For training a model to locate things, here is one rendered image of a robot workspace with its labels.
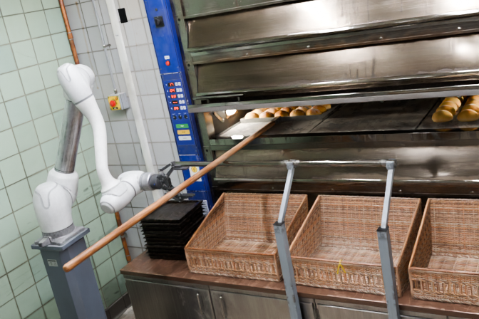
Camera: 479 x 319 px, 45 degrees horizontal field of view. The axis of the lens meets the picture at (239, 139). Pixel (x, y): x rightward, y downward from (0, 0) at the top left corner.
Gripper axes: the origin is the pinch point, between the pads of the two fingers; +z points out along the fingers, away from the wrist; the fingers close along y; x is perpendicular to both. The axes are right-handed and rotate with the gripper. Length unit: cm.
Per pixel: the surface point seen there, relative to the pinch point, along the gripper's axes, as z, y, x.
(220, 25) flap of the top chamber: -9, -63, -69
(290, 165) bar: 38.7, 3.0, -29.0
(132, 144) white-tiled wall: -91, 2, -69
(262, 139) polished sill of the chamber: 5, 2, -68
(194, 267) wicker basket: -24, 57, -19
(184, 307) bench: -32, 80, -14
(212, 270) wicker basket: -12, 58, -19
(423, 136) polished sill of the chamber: 92, 3, -67
